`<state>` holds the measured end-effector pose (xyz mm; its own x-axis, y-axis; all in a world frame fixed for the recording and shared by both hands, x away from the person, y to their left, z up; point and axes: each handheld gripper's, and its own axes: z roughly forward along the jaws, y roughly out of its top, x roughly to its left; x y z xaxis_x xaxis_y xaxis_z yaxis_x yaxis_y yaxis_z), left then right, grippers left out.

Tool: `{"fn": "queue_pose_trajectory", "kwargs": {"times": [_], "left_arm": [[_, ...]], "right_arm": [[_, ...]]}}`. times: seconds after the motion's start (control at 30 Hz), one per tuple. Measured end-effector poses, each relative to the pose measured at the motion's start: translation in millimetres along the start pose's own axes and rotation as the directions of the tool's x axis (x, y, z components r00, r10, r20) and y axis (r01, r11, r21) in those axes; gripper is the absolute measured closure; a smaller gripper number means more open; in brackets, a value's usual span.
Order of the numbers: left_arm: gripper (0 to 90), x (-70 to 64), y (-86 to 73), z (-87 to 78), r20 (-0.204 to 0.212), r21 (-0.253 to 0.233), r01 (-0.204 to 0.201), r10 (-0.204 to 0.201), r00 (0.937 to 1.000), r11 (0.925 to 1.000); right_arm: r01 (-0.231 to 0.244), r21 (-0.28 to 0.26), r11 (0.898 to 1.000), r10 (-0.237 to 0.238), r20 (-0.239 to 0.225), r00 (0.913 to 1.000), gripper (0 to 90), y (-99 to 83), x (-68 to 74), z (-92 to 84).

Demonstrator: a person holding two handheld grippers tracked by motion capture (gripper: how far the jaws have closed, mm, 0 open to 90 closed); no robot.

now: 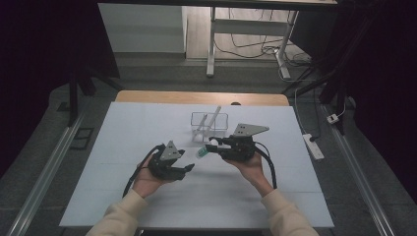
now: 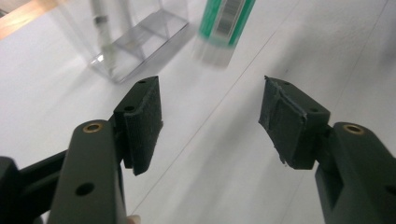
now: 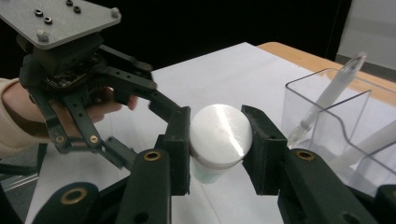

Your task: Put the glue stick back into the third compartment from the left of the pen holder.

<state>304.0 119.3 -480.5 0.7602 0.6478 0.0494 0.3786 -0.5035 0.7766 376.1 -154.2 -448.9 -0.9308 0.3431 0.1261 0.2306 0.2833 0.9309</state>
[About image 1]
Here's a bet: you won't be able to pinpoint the white power strip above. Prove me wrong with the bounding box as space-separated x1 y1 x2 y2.
302 133 326 161

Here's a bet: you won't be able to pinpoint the green and white glue stick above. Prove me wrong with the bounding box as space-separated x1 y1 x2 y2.
195 138 220 159

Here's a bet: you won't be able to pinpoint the aluminium floor rail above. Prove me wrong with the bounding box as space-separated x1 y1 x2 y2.
323 104 396 236
6 112 86 236

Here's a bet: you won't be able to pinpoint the clear plastic organizer box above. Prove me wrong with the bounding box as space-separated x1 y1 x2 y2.
190 111 229 143

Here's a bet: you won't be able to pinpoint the white table sheet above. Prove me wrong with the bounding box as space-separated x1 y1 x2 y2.
58 101 335 229

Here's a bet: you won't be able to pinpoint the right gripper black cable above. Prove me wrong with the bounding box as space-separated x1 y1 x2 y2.
254 141 278 191

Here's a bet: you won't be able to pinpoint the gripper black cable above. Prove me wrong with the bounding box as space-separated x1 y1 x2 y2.
122 143 166 199
254 141 278 191

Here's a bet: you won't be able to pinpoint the black metal stand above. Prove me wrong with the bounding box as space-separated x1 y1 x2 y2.
281 0 387 136
67 48 126 128

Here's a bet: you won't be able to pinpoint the person's right hand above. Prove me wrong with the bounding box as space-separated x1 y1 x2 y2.
225 151 275 198

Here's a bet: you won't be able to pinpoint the white desk frame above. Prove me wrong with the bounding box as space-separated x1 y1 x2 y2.
206 6 300 80

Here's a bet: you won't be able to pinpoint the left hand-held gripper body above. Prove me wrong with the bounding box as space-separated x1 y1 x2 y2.
148 140 187 181

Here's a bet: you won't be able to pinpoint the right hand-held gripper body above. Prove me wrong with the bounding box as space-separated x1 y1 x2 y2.
220 123 270 162

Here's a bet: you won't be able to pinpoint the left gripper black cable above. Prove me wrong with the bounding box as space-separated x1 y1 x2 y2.
122 143 166 199

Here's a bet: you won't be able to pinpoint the white cabinet panel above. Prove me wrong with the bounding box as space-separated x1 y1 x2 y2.
97 3 188 54

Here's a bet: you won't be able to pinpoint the white pen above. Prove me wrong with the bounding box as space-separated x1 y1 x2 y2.
204 105 222 141

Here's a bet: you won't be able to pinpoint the black floor cables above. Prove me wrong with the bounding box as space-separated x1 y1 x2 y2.
213 9 313 67

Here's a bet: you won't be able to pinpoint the person's left hand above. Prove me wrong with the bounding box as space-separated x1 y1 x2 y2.
132 153 172 200

